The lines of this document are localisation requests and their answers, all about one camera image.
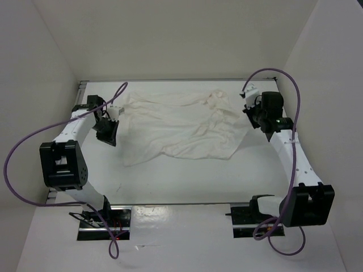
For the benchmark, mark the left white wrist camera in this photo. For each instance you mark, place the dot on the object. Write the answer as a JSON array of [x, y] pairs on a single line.
[[114, 112]]

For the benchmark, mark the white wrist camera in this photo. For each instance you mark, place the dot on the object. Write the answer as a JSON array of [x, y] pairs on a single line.
[[114, 112], [249, 94]]

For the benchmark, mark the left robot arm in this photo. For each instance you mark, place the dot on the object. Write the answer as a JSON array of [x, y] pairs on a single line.
[[90, 199]]

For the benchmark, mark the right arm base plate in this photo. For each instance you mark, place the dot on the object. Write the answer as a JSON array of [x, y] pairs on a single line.
[[245, 219]]

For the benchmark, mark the white tank top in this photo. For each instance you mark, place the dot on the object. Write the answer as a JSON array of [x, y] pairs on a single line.
[[183, 125]]

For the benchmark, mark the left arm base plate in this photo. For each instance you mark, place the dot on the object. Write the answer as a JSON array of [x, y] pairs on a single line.
[[91, 228]]

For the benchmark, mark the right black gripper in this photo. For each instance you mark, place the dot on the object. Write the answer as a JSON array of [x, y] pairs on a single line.
[[258, 103]]

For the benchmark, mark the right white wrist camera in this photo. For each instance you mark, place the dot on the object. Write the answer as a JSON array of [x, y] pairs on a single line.
[[249, 94]]

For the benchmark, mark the aluminium table edge rail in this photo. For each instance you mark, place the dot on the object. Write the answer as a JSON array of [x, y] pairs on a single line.
[[63, 165]]

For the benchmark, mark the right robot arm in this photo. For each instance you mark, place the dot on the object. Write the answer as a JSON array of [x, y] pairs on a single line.
[[308, 200]]

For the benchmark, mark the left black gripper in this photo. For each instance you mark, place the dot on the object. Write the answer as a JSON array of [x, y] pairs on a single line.
[[110, 138]]

